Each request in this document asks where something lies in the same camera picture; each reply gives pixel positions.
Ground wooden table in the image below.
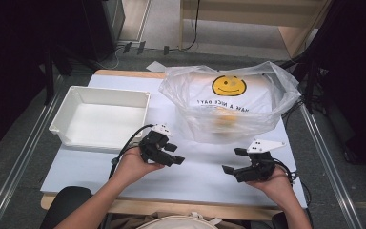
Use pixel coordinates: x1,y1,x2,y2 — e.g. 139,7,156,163
40,69,309,222

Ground black metal stand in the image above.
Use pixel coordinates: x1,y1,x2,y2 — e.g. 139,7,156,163
42,47,57,107
280,47,320,115

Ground black floor cables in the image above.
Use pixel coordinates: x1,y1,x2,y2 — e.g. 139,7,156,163
280,94,308,128

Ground thin black hanging cable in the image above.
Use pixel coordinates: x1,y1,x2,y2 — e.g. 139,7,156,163
182,0,202,52

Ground person's beige clothing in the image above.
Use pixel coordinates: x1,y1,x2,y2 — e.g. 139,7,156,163
109,210,246,229

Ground white table cover sheet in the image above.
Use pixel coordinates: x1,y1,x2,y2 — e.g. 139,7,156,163
40,73,309,209

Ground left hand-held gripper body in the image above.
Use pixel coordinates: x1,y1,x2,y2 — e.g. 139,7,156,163
138,123,173,165

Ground black chair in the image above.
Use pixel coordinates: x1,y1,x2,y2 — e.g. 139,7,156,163
39,185,93,229

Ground person's right hand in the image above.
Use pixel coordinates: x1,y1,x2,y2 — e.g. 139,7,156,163
245,165,295,200

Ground right hand-held gripper black cable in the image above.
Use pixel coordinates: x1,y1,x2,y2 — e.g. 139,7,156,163
274,157,313,208

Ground left hand-held gripper black cable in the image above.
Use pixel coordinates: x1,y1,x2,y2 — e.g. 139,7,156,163
108,123,156,179

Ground hand-held gripper black cable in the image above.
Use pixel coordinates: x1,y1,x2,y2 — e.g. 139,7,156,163
108,123,156,179
274,157,313,208

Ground yellow drink carton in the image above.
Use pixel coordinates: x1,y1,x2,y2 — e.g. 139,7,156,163
213,106,240,129

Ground clear plastic bag yellow smiley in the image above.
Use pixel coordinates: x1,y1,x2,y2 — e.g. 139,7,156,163
157,60,302,146

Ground white plastic bin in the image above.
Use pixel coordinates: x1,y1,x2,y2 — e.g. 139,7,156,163
48,85,152,153

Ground person's left hand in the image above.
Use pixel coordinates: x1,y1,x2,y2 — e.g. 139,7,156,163
112,146,166,189

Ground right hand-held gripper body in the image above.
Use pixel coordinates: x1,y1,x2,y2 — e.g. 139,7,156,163
234,138,288,184

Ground metal floor rail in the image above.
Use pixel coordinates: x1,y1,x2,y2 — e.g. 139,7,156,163
0,75,65,229
298,103,364,229

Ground white paper sheet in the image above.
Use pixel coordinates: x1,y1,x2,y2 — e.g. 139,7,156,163
145,60,168,73

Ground wooden shelf frame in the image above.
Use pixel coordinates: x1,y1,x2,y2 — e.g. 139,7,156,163
178,0,336,60

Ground black cabinet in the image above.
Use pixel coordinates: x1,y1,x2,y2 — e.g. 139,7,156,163
81,0,127,62

